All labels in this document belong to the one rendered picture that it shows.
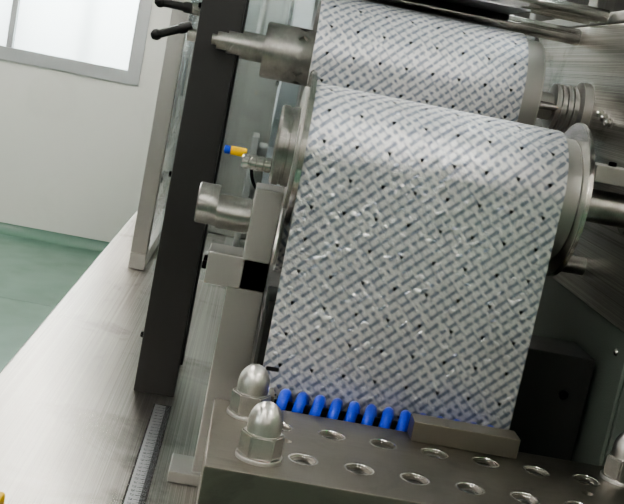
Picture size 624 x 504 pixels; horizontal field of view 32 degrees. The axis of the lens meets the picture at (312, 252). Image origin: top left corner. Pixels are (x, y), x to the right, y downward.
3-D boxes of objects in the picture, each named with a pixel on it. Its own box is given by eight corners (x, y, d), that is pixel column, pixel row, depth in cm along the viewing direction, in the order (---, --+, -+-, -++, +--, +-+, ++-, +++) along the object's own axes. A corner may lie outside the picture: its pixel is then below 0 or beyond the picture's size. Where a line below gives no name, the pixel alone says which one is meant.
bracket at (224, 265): (166, 463, 112) (219, 174, 107) (227, 473, 112) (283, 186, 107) (161, 482, 107) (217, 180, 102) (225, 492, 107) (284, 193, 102)
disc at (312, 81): (280, 213, 109) (308, 68, 107) (285, 214, 109) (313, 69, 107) (282, 237, 95) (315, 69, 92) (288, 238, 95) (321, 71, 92)
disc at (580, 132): (524, 260, 111) (558, 118, 109) (529, 261, 111) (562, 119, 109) (563, 290, 97) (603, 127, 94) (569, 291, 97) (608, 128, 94)
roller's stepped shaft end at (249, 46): (210, 52, 125) (215, 25, 124) (261, 62, 125) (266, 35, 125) (208, 52, 122) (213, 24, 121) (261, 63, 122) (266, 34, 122)
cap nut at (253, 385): (227, 404, 93) (236, 354, 92) (268, 411, 93) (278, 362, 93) (225, 418, 90) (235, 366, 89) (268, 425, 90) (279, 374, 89)
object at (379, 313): (255, 400, 99) (294, 204, 96) (503, 444, 101) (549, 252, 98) (255, 402, 98) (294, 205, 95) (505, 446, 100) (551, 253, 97)
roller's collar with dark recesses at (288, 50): (258, 76, 127) (268, 22, 126) (308, 86, 128) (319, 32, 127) (258, 77, 121) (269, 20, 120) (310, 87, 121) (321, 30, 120)
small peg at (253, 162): (243, 151, 100) (240, 166, 100) (273, 157, 100) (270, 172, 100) (243, 153, 101) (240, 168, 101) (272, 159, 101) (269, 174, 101)
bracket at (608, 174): (577, 175, 105) (582, 155, 105) (635, 186, 105) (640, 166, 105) (593, 181, 100) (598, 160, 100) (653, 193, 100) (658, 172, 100)
